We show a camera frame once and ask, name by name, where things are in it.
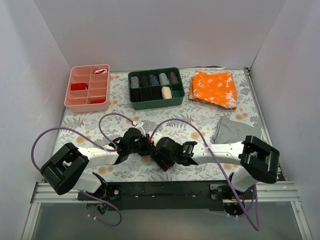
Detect green divided organiser box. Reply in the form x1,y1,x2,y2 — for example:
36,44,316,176
128,67,185,110

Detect orange and cream underwear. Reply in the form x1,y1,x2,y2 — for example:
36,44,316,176
160,161,172,171

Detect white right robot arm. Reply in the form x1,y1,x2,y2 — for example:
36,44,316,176
151,135,280,199

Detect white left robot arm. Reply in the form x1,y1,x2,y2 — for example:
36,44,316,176
40,127,155,200

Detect red rolled underwear front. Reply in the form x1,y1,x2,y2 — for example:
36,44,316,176
90,99,106,104

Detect red white rolled underwear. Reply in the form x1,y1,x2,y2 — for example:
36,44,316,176
93,68,108,75

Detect floral patterned table mat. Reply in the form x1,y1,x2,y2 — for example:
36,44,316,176
57,72,250,182

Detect black rolled sock front left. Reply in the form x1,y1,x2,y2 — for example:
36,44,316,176
130,88,142,103

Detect black rolled sock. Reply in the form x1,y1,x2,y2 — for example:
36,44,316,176
140,87,153,102
130,88,142,103
151,86,163,101
139,75,150,88

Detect black rolled sock front middle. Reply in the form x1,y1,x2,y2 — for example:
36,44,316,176
140,87,153,102

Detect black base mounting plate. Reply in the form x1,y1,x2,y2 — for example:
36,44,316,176
77,180,256,217

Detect black rolled sock front right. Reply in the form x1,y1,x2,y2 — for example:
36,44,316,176
151,86,163,101

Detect cream rolled sock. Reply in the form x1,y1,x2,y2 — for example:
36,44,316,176
161,86,173,100

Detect grey striped rolled sock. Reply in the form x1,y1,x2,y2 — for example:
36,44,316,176
130,76,140,89

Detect blue striped rolled sock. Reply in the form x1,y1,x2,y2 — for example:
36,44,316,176
149,74,160,87

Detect grey folded cloth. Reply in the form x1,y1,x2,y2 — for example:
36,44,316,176
211,115,262,144

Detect pink divided organiser box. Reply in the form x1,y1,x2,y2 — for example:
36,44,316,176
64,64,111,113

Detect white grey striped sock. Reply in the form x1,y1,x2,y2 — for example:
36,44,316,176
159,72,170,86

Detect dark grey rolled sock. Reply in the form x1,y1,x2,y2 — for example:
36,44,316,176
169,71,179,85

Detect orange white patterned cloth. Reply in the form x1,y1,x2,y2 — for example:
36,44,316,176
189,70,237,109

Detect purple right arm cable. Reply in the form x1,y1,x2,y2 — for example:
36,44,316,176
147,118,261,232

